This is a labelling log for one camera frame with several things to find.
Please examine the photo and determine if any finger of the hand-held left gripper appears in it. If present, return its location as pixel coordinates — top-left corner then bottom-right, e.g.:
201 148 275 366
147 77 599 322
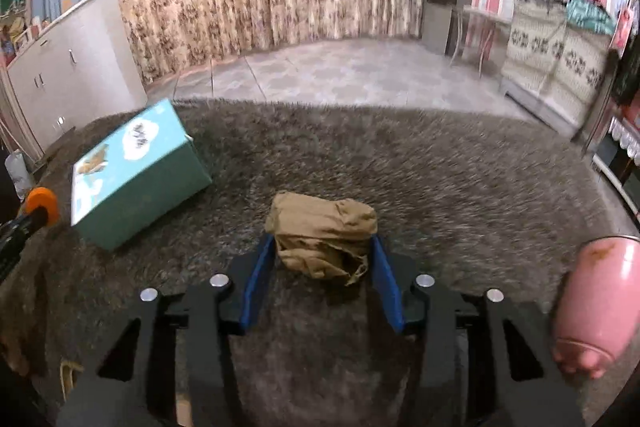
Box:
0 213 37 280

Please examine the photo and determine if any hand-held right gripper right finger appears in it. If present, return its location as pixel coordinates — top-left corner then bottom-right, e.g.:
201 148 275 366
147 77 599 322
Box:
370 234 586 427

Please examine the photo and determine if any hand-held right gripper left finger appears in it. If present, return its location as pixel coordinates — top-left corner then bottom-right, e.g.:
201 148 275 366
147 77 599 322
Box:
57 234 276 427

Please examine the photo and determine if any tan cloth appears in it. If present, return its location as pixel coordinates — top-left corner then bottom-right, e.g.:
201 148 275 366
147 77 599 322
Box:
265 191 378 287

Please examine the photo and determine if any grey shaggy rug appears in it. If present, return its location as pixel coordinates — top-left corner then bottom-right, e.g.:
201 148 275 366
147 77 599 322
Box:
0 97 626 427

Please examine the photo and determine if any teal cardboard box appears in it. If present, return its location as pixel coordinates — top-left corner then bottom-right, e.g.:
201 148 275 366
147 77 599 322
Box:
70 99 213 252

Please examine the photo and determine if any white cabinet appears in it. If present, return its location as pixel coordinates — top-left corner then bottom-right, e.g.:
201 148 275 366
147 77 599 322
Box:
7 0 147 160

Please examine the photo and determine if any pink piggy bank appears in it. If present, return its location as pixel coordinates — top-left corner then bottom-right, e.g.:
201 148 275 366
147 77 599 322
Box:
552 234 640 380

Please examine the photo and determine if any shelf with colourful items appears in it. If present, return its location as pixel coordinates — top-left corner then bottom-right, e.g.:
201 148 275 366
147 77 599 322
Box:
0 0 43 68

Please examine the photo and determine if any cabinet under patterned cloth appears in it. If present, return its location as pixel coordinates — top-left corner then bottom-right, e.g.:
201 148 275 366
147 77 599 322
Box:
500 0 616 140

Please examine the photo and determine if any grey water dispenser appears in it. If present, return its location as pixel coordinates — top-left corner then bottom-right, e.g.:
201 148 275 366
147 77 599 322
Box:
422 0 476 55

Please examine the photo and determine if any folding metal table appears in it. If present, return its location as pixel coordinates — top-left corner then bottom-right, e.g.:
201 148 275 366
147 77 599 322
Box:
450 4 513 78

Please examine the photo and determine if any pile of folded clothes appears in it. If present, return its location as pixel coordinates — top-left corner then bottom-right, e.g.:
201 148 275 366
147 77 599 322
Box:
517 0 616 32

